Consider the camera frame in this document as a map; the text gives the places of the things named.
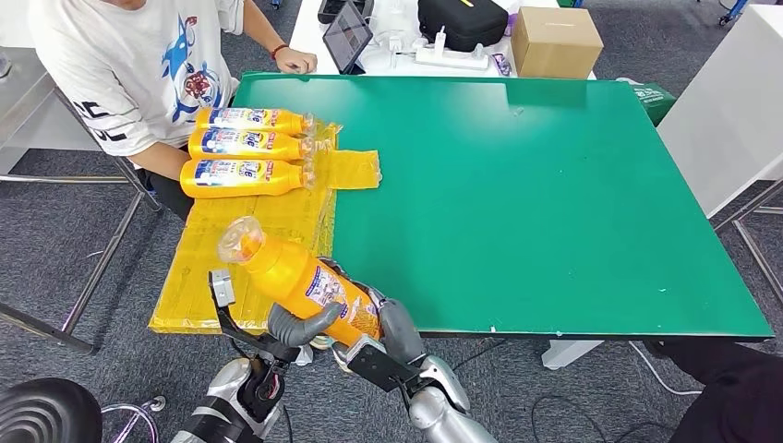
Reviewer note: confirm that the green bag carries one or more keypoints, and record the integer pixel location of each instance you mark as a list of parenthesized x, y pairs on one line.
[(653, 101)]

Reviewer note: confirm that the white shoe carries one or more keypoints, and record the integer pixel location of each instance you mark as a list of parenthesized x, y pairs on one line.
[(318, 342)]

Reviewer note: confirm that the seated person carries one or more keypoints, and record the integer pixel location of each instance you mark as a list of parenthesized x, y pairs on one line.
[(134, 67)]

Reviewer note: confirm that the purple packet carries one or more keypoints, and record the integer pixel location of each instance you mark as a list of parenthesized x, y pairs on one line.
[(501, 65)]

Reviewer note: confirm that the black tablet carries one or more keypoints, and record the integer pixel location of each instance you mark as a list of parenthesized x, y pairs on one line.
[(347, 37)]

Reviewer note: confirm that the white power adapter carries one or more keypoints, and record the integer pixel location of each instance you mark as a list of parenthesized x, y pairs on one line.
[(395, 43)]

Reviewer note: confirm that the person's left forearm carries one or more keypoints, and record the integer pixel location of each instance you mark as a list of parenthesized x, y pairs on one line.
[(263, 27)]

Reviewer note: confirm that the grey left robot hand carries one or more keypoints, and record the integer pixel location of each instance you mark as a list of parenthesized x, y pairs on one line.
[(300, 327)]

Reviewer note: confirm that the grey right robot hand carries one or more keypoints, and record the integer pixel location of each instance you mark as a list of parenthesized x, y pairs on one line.
[(401, 330)]

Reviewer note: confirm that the white desk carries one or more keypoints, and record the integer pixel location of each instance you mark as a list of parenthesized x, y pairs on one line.
[(306, 40)]

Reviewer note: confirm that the black carry bag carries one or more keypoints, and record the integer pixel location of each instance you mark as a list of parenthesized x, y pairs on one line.
[(462, 24)]

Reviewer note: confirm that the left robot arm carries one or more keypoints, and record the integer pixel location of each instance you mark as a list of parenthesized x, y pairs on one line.
[(232, 403)]

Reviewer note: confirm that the yellow taped mat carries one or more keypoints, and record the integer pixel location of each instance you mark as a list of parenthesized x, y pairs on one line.
[(202, 281)]

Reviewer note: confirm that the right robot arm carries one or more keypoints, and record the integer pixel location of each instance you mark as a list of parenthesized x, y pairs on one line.
[(446, 409)]

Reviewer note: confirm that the black round stool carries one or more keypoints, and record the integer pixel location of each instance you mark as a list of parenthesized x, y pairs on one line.
[(46, 413)]

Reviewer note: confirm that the black tray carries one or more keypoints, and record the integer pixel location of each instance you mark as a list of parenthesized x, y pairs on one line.
[(327, 7)]

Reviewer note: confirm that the orange detergent bottle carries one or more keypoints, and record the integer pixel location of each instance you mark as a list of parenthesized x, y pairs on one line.
[(284, 147), (281, 180), (281, 121), (287, 275)]

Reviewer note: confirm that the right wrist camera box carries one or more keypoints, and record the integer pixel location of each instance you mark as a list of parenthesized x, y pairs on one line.
[(379, 367)]

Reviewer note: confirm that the person's left hand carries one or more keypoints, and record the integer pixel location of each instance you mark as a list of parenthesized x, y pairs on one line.
[(296, 61)]

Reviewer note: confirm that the chrome stool base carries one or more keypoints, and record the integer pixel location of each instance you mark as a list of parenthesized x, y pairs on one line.
[(158, 403)]

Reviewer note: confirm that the white table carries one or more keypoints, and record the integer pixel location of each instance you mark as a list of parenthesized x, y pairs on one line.
[(728, 104)]

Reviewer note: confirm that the white power strip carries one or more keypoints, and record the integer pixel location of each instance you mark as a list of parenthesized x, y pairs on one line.
[(451, 58)]

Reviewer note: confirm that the white table leg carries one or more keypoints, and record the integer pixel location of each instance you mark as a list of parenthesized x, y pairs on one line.
[(304, 356), (569, 354)]

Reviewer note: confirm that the cardboard box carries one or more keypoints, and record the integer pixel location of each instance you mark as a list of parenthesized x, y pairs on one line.
[(553, 44)]

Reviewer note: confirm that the white plug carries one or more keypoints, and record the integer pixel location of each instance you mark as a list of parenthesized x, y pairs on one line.
[(439, 39)]

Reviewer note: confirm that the person's right forearm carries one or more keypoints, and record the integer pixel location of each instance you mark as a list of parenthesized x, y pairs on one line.
[(156, 162)]

